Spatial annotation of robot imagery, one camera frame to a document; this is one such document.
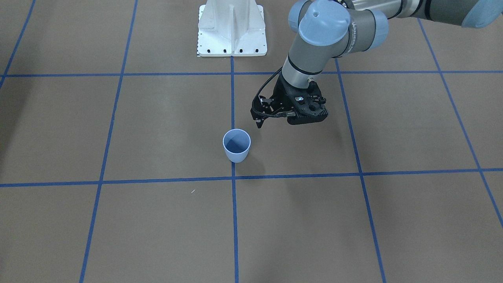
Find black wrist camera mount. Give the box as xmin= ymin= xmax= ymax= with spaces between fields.
xmin=286 ymin=82 xmax=329 ymax=125

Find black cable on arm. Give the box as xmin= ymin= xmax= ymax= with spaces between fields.
xmin=253 ymin=68 xmax=284 ymax=118

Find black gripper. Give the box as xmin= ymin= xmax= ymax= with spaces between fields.
xmin=251 ymin=74 xmax=315 ymax=129

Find blue plastic cup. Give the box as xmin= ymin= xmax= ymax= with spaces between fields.
xmin=222 ymin=129 xmax=251 ymax=163

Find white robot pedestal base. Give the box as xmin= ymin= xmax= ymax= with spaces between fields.
xmin=196 ymin=0 xmax=268 ymax=57

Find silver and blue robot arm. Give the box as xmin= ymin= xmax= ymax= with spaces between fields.
xmin=250 ymin=0 xmax=503 ymax=128

